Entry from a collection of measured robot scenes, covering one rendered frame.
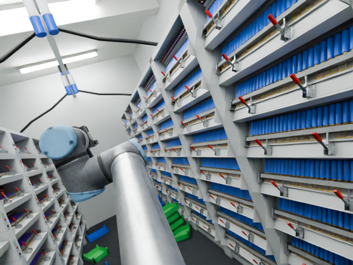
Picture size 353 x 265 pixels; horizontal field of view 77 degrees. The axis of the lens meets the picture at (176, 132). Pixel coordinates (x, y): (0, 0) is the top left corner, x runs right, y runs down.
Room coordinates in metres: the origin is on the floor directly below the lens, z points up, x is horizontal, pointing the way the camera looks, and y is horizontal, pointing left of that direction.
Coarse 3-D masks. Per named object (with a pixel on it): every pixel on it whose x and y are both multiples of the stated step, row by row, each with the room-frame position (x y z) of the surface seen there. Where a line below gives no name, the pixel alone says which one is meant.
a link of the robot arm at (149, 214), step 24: (120, 144) 0.64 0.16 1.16; (120, 168) 0.51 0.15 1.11; (144, 168) 0.53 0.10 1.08; (120, 192) 0.43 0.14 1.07; (144, 192) 0.41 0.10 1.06; (120, 216) 0.37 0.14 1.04; (144, 216) 0.34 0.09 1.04; (120, 240) 0.33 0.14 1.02; (144, 240) 0.30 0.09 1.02; (168, 240) 0.31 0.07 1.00; (144, 264) 0.27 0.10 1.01; (168, 264) 0.26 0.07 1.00
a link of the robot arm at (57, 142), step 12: (48, 132) 0.57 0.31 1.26; (60, 132) 0.58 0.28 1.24; (72, 132) 0.59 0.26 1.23; (48, 144) 0.57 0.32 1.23; (60, 144) 0.57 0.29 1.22; (72, 144) 0.58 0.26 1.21; (84, 144) 0.68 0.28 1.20; (48, 156) 0.57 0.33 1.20; (60, 156) 0.57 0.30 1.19; (72, 156) 0.59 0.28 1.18
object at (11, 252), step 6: (0, 204) 1.38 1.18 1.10; (0, 210) 1.35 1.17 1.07; (0, 216) 1.32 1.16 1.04; (6, 216) 1.39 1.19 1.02; (0, 222) 1.31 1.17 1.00; (0, 228) 1.30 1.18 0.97; (6, 228) 1.33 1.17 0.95; (12, 234) 1.37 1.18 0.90; (12, 240) 1.34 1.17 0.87; (12, 246) 1.31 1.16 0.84; (18, 246) 1.38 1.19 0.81; (6, 252) 1.30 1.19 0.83; (12, 252) 1.30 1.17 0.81; (0, 258) 1.28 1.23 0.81; (6, 258) 1.29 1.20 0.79; (12, 258) 1.30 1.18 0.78; (18, 258) 1.33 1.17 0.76; (24, 258) 1.39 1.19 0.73; (24, 264) 1.36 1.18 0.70
